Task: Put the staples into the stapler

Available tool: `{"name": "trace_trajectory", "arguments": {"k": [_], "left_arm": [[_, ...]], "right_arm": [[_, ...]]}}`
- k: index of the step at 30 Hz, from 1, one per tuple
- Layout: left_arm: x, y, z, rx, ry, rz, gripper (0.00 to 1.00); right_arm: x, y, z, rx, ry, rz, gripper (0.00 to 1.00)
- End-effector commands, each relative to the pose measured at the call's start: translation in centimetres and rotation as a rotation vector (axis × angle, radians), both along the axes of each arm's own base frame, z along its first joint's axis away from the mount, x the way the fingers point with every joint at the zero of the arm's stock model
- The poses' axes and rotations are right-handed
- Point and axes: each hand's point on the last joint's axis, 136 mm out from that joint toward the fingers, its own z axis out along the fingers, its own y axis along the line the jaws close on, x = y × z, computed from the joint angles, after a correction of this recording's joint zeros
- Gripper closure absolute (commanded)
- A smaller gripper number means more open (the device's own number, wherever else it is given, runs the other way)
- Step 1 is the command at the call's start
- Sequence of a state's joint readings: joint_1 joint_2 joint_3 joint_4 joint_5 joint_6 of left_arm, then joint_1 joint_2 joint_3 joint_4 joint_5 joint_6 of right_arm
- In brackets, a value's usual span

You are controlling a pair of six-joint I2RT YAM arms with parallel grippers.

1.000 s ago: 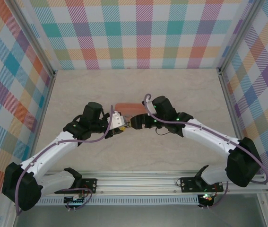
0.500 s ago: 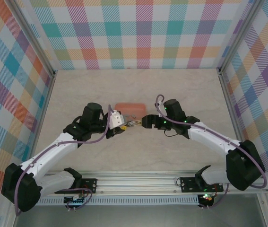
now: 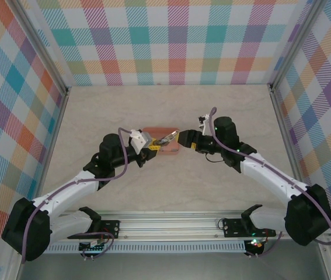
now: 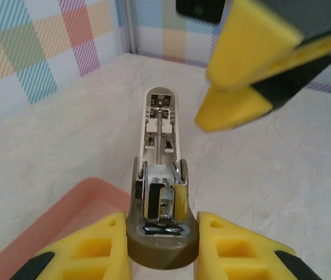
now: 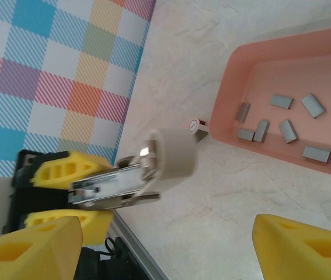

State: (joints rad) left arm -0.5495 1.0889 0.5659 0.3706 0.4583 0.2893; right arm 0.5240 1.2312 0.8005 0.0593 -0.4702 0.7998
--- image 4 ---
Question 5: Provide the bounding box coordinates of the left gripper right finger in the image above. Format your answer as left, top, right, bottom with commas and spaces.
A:
193, 211, 322, 280

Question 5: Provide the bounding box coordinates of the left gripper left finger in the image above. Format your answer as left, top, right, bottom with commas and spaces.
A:
9, 211, 133, 280

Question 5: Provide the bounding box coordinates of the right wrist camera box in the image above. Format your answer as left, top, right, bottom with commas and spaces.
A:
175, 0, 225, 25

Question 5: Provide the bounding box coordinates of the pink plastic tray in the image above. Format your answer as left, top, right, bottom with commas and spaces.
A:
0, 177, 133, 280

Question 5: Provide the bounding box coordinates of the olive and white stapler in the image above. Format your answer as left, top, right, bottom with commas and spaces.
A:
126, 86, 198, 270

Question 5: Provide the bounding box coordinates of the aluminium corner post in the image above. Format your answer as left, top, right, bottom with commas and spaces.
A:
126, 0, 138, 55

